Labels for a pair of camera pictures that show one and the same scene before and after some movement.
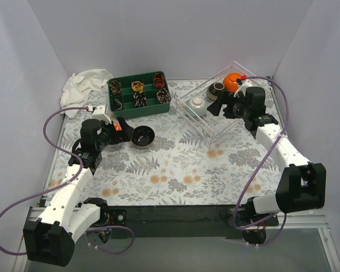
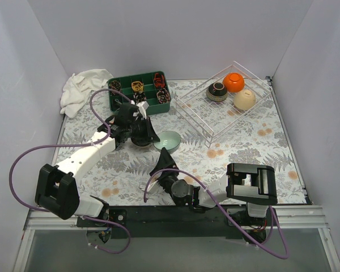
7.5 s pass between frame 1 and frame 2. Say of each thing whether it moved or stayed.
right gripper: moved
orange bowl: stayed
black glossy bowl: stayed
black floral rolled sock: stayed
